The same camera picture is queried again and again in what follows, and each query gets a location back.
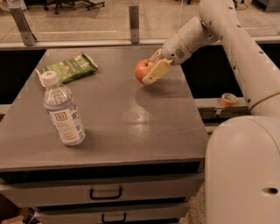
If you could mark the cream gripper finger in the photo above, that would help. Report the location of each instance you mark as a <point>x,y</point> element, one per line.
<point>157,69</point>
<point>157,55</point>

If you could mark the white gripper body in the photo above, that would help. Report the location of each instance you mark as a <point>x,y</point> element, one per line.
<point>174,51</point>

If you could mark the red apple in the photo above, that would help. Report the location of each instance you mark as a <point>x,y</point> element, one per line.
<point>142,68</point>

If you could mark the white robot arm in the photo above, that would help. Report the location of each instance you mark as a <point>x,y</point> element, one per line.
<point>242,165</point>

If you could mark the clear plastic water bottle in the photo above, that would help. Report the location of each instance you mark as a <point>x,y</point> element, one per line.
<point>60,106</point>

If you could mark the orange tape roll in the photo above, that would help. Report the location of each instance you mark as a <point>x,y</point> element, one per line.
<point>228,99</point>

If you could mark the green snack bag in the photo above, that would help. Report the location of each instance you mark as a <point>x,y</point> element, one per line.
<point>71,69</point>

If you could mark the grey drawer cabinet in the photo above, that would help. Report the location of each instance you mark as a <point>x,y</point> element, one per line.
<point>149,140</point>

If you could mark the black office chair base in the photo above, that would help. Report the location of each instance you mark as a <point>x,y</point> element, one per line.
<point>72,3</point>

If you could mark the middle metal railing bracket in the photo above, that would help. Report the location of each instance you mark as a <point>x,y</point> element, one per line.
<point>134,24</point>

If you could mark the metal railing bracket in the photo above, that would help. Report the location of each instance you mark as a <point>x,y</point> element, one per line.
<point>16,8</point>
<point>134,24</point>

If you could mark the left metal railing bracket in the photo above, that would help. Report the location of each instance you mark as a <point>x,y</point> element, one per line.
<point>16,8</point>

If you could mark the upper black drawer handle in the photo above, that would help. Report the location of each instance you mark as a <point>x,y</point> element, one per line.
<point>105,194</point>

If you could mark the black drawer handle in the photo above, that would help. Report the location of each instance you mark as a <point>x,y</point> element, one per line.
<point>105,194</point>
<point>113,218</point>

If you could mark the lower black drawer handle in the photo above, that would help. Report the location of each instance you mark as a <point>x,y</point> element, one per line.
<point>113,218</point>

